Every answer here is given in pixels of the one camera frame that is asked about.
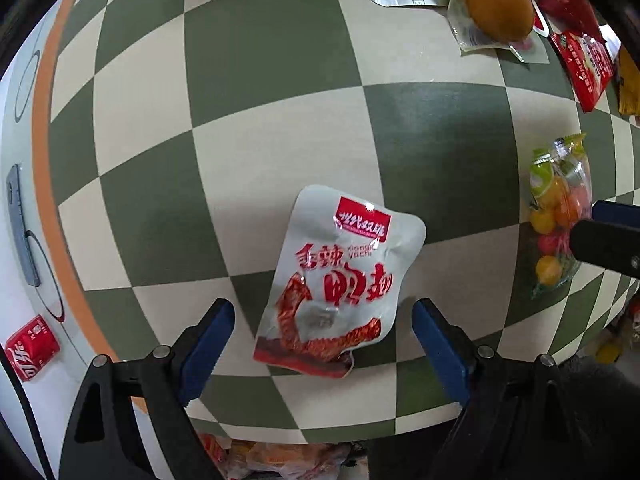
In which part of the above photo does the colourful candy bag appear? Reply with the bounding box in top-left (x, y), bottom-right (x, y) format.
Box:
top-left (529, 132), bottom-right (593, 301)

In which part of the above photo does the plastic bag of snacks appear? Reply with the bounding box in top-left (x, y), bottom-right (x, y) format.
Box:
top-left (197, 432), bottom-right (353, 480)

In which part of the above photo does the checkered table cover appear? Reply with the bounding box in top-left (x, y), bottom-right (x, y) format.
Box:
top-left (0, 0), bottom-right (640, 446)

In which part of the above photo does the red packet with white label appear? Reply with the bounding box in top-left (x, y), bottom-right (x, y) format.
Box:
top-left (549, 31), bottom-right (617, 113)

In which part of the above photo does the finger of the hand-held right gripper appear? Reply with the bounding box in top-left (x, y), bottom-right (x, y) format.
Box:
top-left (570, 200), bottom-right (640, 278)

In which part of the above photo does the white and red wing packet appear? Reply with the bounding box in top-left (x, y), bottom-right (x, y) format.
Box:
top-left (252, 184), bottom-right (427, 378)

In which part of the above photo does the yellow snack packet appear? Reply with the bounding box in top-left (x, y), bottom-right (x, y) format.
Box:
top-left (616, 45), bottom-right (640, 121)

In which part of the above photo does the braised egg packet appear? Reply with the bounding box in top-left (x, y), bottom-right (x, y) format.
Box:
top-left (446, 0), bottom-right (551, 64)

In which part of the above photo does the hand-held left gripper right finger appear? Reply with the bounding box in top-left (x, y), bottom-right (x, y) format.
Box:
top-left (411, 298), bottom-right (576, 480)

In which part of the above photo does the red cola can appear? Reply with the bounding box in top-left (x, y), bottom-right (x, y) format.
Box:
top-left (5, 314), bottom-right (61, 382)

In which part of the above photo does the person's dark fleece clothing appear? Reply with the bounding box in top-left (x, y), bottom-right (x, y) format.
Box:
top-left (550, 355), bottom-right (640, 480)

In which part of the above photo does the blue-grey smartphone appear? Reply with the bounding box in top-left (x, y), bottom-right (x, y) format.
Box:
top-left (6, 163), bottom-right (41, 287)

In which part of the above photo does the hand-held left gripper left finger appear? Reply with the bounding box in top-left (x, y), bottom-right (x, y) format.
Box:
top-left (59, 298), bottom-right (236, 480)

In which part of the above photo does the dark red snack packet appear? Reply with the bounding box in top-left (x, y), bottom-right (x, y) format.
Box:
top-left (537, 0), bottom-right (603, 41)

